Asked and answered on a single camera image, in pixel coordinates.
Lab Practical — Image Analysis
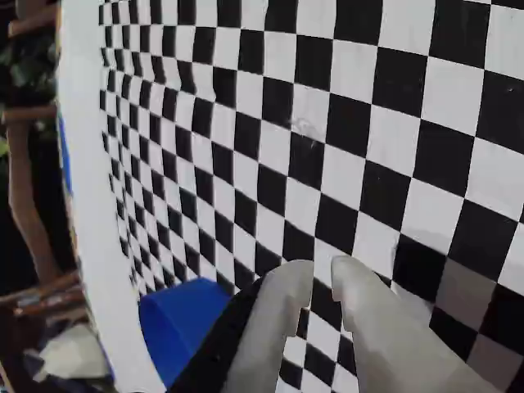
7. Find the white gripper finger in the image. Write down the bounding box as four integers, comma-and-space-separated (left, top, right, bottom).
330, 256, 505, 393

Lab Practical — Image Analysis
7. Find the black-backed white gripper finger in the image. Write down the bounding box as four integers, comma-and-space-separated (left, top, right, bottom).
171, 260, 314, 393

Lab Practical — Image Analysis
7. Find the blue round box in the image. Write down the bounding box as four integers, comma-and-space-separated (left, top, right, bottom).
138, 277, 234, 390

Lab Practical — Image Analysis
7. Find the checkerboard printed white paper mat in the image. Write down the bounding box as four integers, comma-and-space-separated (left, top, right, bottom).
56, 0, 524, 393

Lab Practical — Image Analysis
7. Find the blue tape strip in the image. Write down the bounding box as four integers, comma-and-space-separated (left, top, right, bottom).
56, 114, 74, 194

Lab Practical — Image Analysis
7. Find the green leafy pothos plant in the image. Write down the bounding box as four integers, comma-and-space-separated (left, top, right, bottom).
0, 38, 57, 107

